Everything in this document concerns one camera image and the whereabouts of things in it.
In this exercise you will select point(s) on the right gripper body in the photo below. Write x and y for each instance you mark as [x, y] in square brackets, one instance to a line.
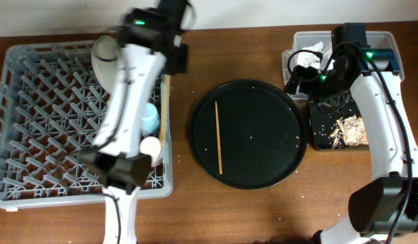
[329, 93]

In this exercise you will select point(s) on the food scraps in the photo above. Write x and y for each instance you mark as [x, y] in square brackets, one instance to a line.
[349, 133]

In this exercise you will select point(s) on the blue cup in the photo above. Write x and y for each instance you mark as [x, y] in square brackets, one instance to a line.
[150, 119]

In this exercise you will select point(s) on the pink cup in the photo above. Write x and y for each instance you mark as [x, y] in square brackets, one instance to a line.
[152, 146]

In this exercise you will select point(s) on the grey plate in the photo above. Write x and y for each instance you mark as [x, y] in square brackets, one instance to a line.
[104, 55]

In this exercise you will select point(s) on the wooden chopstick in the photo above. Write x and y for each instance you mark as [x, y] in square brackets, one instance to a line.
[165, 93]
[219, 149]

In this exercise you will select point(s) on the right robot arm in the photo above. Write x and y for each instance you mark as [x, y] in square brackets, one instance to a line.
[352, 63]

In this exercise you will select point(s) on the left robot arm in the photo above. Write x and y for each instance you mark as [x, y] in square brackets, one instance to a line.
[150, 44]

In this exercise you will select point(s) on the grey dishwasher rack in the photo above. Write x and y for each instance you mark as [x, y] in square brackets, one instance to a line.
[51, 108]

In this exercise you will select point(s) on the black rectangular tray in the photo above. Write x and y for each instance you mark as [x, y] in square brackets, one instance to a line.
[326, 134]

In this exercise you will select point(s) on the clear plastic bin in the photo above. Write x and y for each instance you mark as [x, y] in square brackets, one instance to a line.
[375, 39]

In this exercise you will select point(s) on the round black tray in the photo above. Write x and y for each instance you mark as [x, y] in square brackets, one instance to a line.
[262, 131]

